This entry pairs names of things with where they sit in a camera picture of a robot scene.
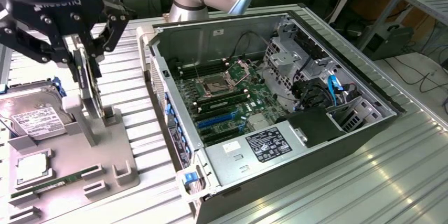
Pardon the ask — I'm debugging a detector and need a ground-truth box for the graphics card with metal bracket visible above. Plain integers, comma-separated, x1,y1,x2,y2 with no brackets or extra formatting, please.
62,34,106,120

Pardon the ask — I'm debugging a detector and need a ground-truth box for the black RAM slot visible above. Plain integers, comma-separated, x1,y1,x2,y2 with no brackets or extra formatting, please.
176,59,226,72
177,65,229,78

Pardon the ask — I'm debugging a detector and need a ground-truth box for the silver hard disk drive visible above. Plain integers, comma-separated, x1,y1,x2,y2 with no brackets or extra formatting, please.
0,82,76,141

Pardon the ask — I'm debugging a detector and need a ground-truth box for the CPU socket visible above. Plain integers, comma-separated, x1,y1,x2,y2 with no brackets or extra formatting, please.
200,75,233,98

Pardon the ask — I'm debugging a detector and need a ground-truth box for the metal socket cover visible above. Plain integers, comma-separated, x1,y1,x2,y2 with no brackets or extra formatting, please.
222,59,253,89

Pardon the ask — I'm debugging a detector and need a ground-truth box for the RAM stick with white label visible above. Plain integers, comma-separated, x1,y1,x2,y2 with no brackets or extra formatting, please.
193,92,250,112

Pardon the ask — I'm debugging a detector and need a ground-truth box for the grey parts rack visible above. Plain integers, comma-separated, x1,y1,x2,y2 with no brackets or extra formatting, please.
5,94,141,223

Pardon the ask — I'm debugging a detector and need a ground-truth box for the blue expansion slot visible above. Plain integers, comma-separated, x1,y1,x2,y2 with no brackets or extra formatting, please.
194,112,236,129

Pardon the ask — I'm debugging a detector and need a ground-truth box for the silver CPU chip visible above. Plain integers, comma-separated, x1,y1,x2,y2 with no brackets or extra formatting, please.
16,154,49,182

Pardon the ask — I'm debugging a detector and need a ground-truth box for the metal disk bay cage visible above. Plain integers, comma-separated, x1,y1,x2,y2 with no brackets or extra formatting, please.
261,15,337,104

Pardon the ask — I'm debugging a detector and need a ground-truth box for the green motherboard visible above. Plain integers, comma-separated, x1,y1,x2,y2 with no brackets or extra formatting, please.
173,56,292,147

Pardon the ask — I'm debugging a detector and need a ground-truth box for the black expansion slot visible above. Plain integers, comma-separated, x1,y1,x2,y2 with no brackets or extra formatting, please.
201,126,242,144

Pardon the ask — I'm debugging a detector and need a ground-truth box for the green loose RAM stick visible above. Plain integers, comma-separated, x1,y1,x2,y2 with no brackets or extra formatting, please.
9,165,100,200

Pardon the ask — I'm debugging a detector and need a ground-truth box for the silver chipset heatsink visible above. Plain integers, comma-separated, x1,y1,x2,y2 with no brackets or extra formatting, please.
248,114,272,129

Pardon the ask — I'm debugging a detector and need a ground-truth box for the grey power supply unit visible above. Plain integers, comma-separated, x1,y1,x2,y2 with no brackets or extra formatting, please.
205,125,309,187

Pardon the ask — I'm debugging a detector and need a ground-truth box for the black plastic shroud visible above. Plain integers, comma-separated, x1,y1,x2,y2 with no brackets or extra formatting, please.
274,106,345,149

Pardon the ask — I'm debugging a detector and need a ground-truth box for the open black PC case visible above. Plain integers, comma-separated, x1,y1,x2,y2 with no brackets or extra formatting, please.
134,3,408,224

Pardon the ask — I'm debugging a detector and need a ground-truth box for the black box under table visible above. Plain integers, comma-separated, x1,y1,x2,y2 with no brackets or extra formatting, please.
362,24,416,61

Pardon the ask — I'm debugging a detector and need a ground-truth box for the white round table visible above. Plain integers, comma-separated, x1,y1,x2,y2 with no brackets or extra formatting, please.
372,52,448,120

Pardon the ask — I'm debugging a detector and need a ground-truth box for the metal slat side table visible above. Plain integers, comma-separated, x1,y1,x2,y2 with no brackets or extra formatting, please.
376,0,448,51

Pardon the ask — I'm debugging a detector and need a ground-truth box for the grey metal side frame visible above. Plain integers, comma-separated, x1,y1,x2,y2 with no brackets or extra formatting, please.
0,41,14,86

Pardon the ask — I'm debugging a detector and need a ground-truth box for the blue disk carrier bracket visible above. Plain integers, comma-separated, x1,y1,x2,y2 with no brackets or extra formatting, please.
48,76,68,98

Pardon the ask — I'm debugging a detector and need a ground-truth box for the black looped wire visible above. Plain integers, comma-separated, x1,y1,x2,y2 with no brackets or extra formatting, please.
233,31,269,59

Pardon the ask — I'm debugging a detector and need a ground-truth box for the black power wire bundle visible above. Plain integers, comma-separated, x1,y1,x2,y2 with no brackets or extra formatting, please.
290,78,332,110

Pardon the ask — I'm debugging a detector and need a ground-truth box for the blue disk wire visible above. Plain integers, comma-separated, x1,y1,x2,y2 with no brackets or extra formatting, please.
326,74,342,108

